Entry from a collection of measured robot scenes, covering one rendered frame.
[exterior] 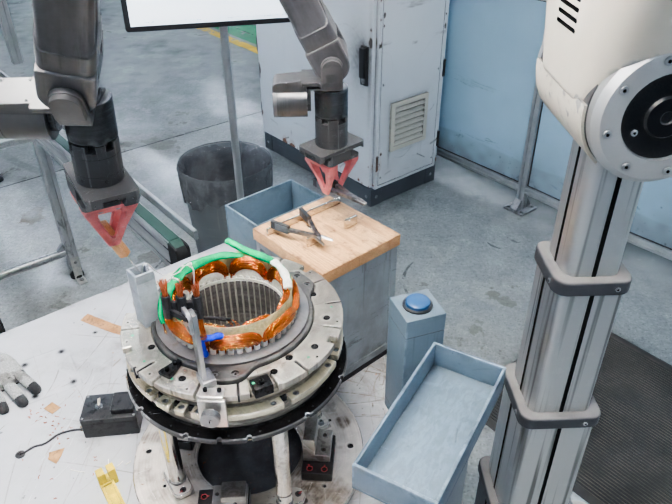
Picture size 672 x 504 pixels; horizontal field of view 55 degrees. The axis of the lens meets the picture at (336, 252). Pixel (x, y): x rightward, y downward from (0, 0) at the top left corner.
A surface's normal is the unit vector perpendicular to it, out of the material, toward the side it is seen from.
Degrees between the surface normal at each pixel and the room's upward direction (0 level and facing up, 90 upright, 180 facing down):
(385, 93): 90
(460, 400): 0
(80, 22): 120
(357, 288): 90
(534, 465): 90
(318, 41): 99
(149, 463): 0
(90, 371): 0
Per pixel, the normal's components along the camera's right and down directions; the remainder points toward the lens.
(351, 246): 0.00, -0.83
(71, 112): 0.04, 0.91
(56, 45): 0.06, 0.79
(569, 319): 0.04, 0.56
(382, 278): 0.66, 0.41
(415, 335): 0.33, 0.52
